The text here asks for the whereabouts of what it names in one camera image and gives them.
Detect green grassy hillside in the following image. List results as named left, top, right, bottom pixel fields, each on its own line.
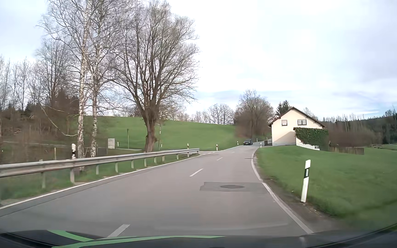
left=64, top=115, right=271, bottom=152

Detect row of bare trees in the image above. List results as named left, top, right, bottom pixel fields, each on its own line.
left=166, top=103, right=235, bottom=125

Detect row of marker posts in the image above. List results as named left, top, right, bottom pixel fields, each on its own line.
left=186, top=138, right=263, bottom=154

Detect large bare tree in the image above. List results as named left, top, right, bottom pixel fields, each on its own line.
left=111, top=0, right=200, bottom=153

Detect bare tree cluster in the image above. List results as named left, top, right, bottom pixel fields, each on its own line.
left=234, top=90, right=274, bottom=139

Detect dark evergreen tree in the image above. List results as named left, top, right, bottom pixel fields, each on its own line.
left=275, top=100, right=291, bottom=117

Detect grey asphalt road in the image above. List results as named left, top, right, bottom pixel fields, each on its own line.
left=0, top=142, right=314, bottom=239

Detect cream house with dark roof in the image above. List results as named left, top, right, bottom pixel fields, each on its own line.
left=268, top=106, right=326, bottom=151

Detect white birch tree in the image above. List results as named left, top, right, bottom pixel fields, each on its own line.
left=81, top=0, right=130, bottom=158
left=38, top=0, right=97, bottom=173

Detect ivy-covered hedge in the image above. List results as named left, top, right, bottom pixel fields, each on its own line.
left=294, top=127, right=329, bottom=151

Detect road markings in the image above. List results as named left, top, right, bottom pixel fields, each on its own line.
left=0, top=146, right=314, bottom=238

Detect car's own bonnet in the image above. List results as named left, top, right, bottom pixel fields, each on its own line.
left=0, top=213, right=397, bottom=248

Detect brown bare bushes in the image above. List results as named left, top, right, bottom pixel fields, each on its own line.
left=326, top=127, right=383, bottom=148

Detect wooden fence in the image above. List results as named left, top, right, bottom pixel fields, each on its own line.
left=329, top=146, right=365, bottom=155

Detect grass field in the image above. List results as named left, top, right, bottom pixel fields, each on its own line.
left=255, top=142, right=397, bottom=232

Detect wood of bare trees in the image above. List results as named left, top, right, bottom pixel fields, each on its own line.
left=0, top=43, right=82, bottom=166

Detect forest on hillside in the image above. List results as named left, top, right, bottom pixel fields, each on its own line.
left=323, top=100, right=397, bottom=145

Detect grass verge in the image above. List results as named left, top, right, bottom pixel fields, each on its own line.
left=0, top=149, right=199, bottom=211

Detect grey metal guard rail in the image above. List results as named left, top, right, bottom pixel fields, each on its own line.
left=0, top=148, right=200, bottom=204

